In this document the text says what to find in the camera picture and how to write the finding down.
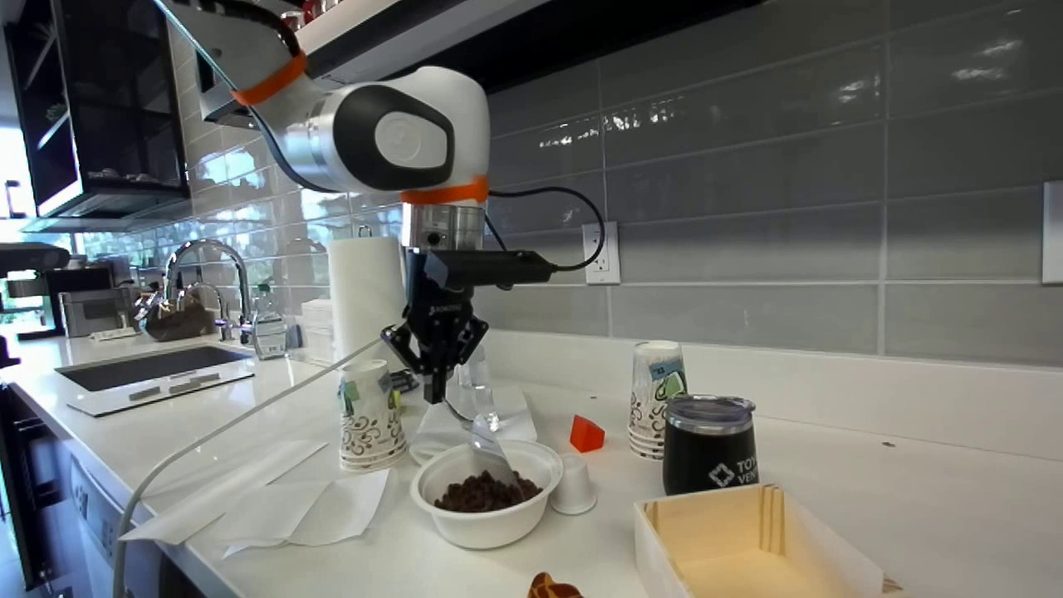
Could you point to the red plastic block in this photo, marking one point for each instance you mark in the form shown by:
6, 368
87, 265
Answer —
585, 438

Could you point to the printed paper cup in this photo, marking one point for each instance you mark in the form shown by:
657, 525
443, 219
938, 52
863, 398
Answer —
652, 410
370, 435

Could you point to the dark overhead cabinet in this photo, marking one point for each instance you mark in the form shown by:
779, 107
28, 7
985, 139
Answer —
551, 34

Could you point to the white wall plate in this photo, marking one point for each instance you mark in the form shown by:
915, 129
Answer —
1053, 233

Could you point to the chrome faucet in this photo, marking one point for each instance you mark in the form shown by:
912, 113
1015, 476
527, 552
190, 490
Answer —
243, 302

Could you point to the white wall outlet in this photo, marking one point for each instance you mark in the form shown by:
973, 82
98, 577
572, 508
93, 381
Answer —
603, 253

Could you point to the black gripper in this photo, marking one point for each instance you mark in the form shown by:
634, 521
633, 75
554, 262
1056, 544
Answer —
443, 308

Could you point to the black tumbler with clear lid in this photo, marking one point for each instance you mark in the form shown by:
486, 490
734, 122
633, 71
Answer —
709, 454

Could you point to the light wooden box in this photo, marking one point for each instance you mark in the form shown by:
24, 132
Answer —
719, 552

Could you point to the dark glass door cabinet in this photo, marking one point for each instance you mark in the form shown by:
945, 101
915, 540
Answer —
112, 111

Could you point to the dark sink caddy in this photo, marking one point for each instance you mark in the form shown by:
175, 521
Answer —
181, 324

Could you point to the black coffee machine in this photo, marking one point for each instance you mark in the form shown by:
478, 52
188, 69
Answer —
35, 276

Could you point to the small white plastic cup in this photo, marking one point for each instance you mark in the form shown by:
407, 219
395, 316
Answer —
572, 494

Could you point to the kitchen sink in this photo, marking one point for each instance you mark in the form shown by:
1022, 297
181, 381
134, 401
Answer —
143, 368

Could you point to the white paper towel roll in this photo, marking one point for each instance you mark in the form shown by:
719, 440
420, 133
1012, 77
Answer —
365, 302

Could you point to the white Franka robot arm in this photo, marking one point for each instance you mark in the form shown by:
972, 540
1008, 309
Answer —
333, 133

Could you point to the white bowl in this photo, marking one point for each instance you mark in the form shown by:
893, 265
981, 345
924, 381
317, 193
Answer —
486, 525

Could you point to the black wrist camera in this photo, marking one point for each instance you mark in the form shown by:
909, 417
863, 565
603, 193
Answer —
499, 270

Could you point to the brown beans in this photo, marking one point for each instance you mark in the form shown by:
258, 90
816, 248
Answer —
476, 494

